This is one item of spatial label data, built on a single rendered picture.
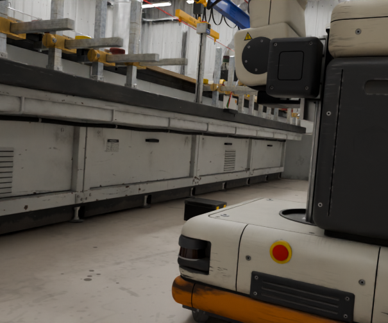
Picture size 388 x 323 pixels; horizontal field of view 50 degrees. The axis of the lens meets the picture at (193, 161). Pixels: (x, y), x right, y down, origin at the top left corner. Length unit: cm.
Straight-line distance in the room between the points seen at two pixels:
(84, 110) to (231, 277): 111
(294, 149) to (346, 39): 482
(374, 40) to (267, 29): 34
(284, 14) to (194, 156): 212
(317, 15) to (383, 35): 1163
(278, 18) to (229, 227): 58
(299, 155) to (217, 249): 478
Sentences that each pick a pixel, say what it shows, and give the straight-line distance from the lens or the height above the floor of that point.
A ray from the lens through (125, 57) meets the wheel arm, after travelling 188.
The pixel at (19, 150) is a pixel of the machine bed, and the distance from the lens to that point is 195.
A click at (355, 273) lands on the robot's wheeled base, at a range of 96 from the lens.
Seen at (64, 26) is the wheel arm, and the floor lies 80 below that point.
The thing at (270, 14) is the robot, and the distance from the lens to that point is 123.
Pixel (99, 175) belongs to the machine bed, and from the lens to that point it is 233.
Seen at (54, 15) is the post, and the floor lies 91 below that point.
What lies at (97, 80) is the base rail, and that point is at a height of 70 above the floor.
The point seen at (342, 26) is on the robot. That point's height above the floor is 75.
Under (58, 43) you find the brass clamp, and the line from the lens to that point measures 174.
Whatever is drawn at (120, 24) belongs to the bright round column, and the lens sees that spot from 731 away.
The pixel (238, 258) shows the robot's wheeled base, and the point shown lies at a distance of 102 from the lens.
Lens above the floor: 49
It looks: 4 degrees down
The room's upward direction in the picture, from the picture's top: 4 degrees clockwise
